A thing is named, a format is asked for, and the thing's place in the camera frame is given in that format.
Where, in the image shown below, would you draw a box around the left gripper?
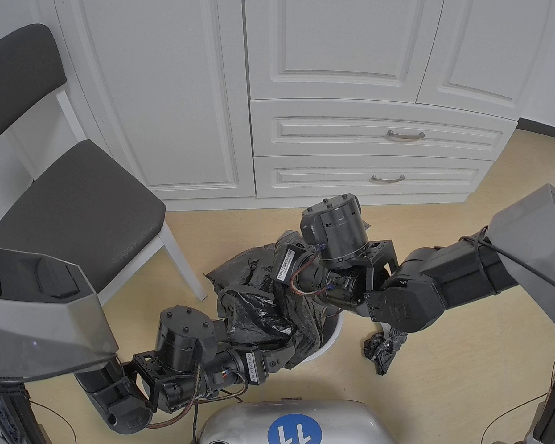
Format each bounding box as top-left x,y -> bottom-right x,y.
211,341 -> 297,388

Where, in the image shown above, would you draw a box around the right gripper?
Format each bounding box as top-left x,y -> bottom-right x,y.
273,242 -> 339,306

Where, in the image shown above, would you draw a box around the black plastic bag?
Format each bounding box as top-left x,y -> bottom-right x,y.
203,229 -> 347,371

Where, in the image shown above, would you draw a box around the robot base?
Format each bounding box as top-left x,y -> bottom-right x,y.
199,398 -> 394,444

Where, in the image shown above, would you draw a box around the white trash bin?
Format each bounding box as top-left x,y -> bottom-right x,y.
301,313 -> 345,364

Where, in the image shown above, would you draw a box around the crumpled black plastic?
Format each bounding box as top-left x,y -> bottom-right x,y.
362,329 -> 410,376

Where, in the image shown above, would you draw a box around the white wardrobe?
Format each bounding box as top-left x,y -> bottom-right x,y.
48,0 -> 555,212

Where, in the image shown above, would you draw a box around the grey and white chair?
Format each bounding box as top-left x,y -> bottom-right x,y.
0,23 -> 209,304

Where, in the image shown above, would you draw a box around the black cable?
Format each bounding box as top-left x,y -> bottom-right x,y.
25,400 -> 73,444
482,387 -> 555,444
191,384 -> 205,444

